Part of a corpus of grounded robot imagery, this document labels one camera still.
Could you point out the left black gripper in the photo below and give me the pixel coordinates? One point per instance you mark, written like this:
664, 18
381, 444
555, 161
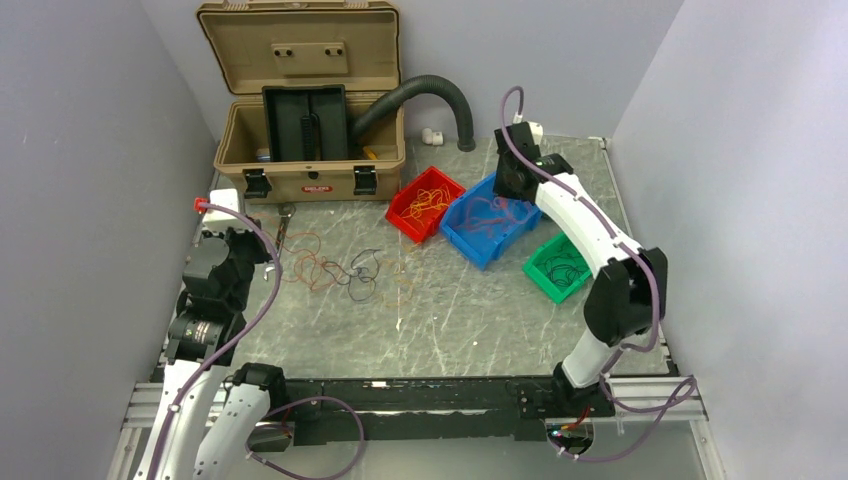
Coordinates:
254, 239

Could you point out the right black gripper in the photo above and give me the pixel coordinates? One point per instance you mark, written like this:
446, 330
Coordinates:
501, 189

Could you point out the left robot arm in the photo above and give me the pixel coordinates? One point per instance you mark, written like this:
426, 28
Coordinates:
184, 443

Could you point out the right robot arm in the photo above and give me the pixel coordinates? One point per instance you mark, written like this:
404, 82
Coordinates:
626, 301

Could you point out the silver wrench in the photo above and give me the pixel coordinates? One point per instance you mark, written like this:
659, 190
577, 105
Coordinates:
285, 212

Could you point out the blue plastic bin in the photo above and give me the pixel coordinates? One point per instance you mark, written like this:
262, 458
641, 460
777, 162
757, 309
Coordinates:
482, 225

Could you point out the white pipe fitting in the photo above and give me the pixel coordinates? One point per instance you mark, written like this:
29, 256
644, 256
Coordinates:
432, 137

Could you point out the green plastic bin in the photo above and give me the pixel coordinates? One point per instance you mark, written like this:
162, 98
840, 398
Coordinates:
557, 268

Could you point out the red plastic bin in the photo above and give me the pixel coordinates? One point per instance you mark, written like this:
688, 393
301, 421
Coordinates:
418, 208

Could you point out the black toolbox tray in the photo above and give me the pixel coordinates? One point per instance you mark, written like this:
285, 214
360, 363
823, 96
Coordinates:
306, 124

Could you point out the yellow tool in toolbox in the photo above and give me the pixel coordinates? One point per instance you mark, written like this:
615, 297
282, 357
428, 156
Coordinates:
369, 153

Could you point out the tan plastic toolbox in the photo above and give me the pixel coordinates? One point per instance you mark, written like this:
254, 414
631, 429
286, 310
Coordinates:
301, 72

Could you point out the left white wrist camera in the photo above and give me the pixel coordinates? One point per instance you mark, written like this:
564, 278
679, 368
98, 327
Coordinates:
215, 218

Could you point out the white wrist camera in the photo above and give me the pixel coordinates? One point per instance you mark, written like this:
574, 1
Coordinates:
535, 128
215, 218

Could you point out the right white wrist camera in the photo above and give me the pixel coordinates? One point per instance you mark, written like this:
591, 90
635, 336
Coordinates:
535, 128

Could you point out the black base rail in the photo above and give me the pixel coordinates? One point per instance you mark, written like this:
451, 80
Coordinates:
319, 411

